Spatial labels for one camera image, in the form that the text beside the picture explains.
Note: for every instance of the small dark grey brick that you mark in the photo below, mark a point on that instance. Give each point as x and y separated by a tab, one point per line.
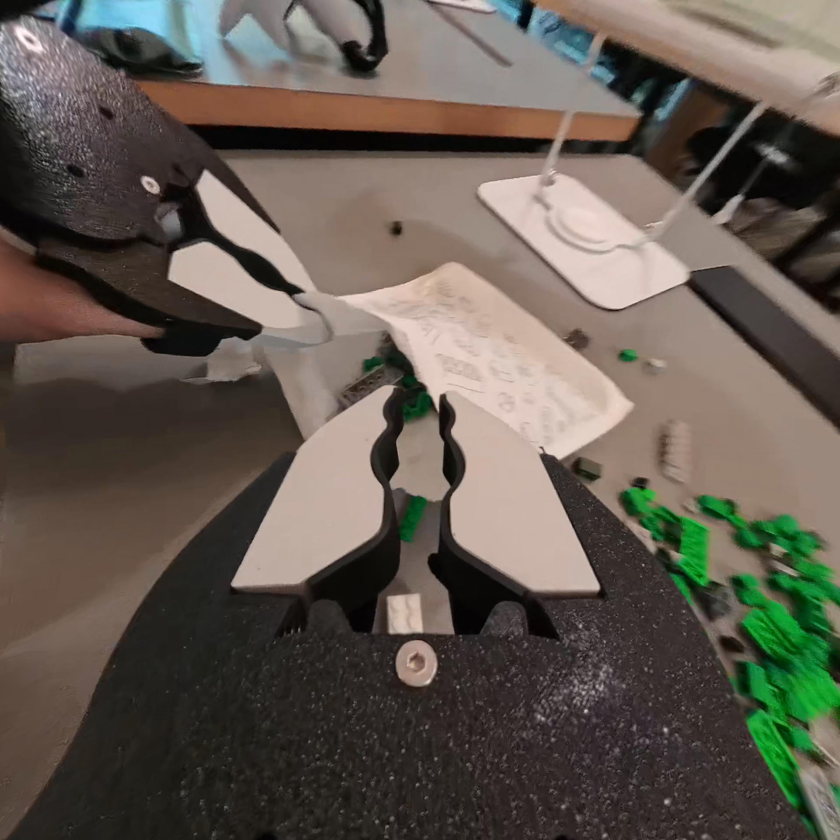
577	337

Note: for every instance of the pile of green building bricks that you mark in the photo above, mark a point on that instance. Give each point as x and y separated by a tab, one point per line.
774	630

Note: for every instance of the grey desk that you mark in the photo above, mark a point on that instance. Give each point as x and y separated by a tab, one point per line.
407	197

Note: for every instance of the white printed paper bag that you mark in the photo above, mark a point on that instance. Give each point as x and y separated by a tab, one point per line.
525	367

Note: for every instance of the white brick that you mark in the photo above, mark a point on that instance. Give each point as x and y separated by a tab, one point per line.
403	613

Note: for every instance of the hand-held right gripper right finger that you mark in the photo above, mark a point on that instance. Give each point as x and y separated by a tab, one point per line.
518	518

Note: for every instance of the white book stand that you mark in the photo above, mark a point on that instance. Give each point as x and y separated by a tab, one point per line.
630	262

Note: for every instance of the person's left hand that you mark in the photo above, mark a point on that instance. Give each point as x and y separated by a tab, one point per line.
52	302

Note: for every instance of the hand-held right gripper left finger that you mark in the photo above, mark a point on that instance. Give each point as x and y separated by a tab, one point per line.
315	512

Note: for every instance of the green flat brick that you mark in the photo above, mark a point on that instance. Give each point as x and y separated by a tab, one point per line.
413	518

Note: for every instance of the black desk panel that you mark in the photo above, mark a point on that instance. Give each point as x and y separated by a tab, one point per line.
774	328

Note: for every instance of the long grey brick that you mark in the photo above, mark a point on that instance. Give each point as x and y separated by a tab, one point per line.
676	453

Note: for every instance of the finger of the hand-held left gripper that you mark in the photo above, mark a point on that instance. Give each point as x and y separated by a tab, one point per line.
223	282
249	223

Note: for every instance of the wood-edged desk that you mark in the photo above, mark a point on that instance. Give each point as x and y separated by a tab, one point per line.
426	79

